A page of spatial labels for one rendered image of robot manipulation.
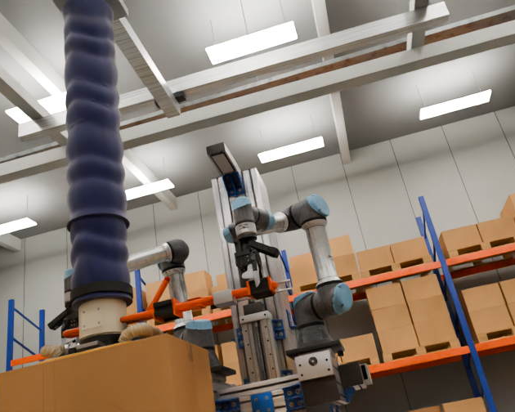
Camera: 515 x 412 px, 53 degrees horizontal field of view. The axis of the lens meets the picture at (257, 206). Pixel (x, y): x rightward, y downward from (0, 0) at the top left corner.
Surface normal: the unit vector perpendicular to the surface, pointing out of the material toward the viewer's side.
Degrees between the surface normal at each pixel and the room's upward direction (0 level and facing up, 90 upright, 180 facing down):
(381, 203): 90
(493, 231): 90
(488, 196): 90
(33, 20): 180
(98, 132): 79
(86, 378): 90
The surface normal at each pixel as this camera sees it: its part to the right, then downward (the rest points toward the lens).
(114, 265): 0.56, -0.66
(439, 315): -0.22, -0.38
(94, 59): 0.31, -0.64
